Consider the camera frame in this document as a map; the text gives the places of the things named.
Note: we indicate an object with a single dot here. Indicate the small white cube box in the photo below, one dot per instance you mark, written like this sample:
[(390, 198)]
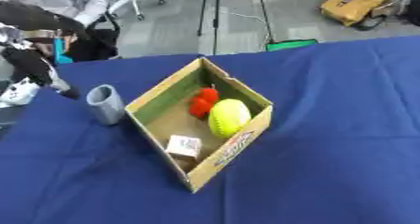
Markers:
[(185, 146)]

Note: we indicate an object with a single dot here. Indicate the tan cardboard box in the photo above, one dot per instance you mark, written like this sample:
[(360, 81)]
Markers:
[(164, 121)]

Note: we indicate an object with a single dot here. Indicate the red toy pepper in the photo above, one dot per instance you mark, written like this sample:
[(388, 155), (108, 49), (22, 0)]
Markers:
[(203, 103)]

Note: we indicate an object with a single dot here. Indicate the yellow ball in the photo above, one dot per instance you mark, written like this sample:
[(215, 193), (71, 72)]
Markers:
[(229, 117)]

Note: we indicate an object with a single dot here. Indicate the black tripod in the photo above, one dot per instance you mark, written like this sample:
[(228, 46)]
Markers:
[(215, 15)]

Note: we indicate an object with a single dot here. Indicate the green flat object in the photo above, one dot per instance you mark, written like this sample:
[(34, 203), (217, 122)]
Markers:
[(291, 44)]

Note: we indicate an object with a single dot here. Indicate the grey cylinder cup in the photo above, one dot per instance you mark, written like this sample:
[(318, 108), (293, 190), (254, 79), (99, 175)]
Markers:
[(106, 105)]

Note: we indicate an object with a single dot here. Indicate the tan bag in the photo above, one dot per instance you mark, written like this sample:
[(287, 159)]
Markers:
[(353, 4)]

